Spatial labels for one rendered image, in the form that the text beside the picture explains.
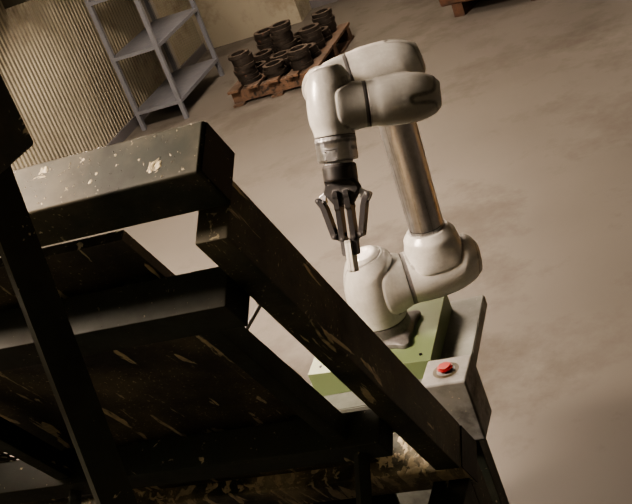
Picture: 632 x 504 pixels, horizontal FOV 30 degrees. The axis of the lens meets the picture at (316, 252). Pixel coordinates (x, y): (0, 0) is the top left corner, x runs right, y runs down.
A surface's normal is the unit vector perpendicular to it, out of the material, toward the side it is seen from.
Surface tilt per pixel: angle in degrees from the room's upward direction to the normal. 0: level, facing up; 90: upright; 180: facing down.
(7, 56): 90
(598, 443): 0
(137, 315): 32
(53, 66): 90
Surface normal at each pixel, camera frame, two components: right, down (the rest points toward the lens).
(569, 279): -0.34, -0.86
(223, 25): -0.22, 0.47
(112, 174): -0.43, -0.47
